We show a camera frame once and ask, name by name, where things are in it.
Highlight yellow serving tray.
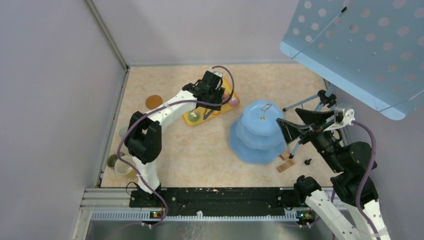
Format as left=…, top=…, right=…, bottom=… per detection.
left=182, top=77, right=241, bottom=127

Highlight blue metal tripod stand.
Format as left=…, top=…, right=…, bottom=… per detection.
left=282, top=84, right=338, bottom=160

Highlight white cable duct strip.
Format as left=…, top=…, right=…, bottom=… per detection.
left=91, top=210, right=299, bottom=222

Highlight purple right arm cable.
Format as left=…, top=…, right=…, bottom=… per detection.
left=351, top=120, right=382, bottom=240

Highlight light brown round coaster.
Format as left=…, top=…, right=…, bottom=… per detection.
left=145, top=94, right=163, bottom=110

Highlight small black knob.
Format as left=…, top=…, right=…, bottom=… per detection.
left=304, top=158, right=312, bottom=166

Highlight small wooden block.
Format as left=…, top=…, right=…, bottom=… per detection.
left=279, top=151, right=290, bottom=161

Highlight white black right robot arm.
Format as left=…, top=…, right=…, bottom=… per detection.
left=276, top=105, right=391, bottom=240

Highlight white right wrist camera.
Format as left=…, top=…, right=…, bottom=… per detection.
left=324, top=103, right=355, bottom=132

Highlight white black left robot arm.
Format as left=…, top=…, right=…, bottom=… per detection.
left=122, top=68, right=225, bottom=207

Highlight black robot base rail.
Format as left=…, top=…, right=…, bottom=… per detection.
left=129, top=187, right=307, bottom=217

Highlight blue three-tier cake stand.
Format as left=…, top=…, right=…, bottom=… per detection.
left=228, top=100, right=286, bottom=165

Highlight olive green cup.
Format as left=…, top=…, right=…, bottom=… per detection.
left=106, top=152, right=125, bottom=169

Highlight blue perforated board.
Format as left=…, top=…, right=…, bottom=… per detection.
left=279, top=0, right=424, bottom=121

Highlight metal food tongs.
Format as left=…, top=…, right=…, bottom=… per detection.
left=203, top=94, right=232, bottom=121

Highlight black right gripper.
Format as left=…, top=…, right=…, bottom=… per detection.
left=276, top=107, right=345, bottom=172

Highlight grey mug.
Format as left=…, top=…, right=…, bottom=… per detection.
left=118, top=125, right=129, bottom=140

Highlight cream white cup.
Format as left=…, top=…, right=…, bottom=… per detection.
left=114, top=155, right=134, bottom=176

